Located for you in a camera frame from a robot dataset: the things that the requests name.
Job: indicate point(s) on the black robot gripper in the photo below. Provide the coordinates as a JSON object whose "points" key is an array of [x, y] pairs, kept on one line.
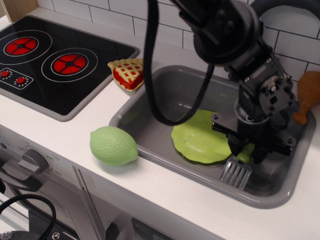
{"points": [[241, 132]]}

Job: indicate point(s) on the green handled metal spatula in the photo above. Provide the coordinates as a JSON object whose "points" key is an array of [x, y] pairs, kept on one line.
{"points": [[236, 171]]}

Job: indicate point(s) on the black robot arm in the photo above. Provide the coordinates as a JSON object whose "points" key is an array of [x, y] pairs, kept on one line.
{"points": [[228, 34]]}

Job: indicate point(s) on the green toy plate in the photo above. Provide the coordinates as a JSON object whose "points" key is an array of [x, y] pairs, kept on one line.
{"points": [[198, 142]]}

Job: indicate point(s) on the brown toy chicken drumstick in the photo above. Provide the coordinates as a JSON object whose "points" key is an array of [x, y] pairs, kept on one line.
{"points": [[308, 94]]}

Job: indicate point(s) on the green toy lime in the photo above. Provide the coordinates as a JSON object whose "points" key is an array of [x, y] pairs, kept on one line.
{"points": [[113, 146]]}

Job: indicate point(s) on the toy cherry pie slice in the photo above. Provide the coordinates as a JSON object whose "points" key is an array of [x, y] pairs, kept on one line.
{"points": [[128, 73]]}

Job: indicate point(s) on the black toy stove top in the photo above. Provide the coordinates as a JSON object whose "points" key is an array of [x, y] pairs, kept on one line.
{"points": [[54, 69]]}

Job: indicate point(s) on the grey oven knob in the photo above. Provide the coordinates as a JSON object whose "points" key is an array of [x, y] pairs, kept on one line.
{"points": [[32, 161]]}

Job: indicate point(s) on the grey oven door handle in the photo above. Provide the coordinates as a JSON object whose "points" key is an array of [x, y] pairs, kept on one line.
{"points": [[29, 184]]}

